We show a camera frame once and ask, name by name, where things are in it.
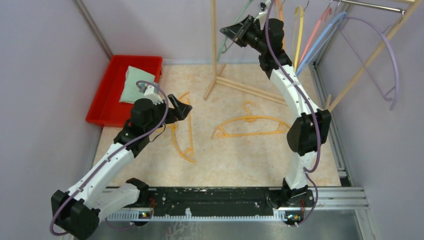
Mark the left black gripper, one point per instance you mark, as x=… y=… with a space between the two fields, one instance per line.
x=179 y=112

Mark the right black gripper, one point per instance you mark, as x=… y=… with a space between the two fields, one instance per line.
x=238 y=32

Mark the green hanger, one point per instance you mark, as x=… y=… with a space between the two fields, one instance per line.
x=223 y=47

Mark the peach orange hanger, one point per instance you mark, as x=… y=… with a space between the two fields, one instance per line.
x=280 y=13

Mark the light yellow hanger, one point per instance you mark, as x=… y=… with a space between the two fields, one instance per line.
x=299 y=17

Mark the pink hanger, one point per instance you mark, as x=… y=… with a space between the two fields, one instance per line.
x=325 y=14

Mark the blue hanger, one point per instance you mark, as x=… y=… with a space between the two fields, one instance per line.
x=325 y=31

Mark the purple hanger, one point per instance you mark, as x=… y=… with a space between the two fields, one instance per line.
x=393 y=94

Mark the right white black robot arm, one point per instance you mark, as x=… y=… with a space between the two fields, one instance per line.
x=311 y=125

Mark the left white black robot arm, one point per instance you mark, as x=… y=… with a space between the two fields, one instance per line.
x=80 y=209

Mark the light green cartoon cloth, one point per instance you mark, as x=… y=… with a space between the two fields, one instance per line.
x=131 y=92

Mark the red plastic bin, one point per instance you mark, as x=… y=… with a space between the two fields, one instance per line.
x=105 y=109

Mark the orange plastic hanger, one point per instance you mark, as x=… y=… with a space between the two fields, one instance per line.
x=250 y=125

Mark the metal rack rod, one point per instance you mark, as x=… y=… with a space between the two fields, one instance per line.
x=373 y=6

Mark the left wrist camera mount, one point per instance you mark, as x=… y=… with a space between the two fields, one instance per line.
x=151 y=93

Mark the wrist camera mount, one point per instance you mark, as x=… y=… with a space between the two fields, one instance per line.
x=264 y=7
x=151 y=93

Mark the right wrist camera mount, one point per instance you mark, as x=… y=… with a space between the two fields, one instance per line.
x=264 y=7

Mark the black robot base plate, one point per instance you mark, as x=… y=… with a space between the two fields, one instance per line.
x=219 y=201

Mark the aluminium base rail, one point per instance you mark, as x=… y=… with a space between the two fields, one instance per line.
x=326 y=198

